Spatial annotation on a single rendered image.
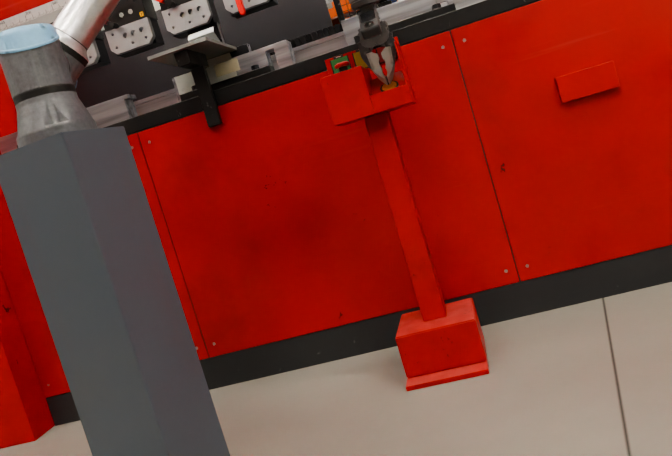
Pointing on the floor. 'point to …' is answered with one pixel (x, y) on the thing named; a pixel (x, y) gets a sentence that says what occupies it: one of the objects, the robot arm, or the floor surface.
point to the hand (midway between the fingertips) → (387, 79)
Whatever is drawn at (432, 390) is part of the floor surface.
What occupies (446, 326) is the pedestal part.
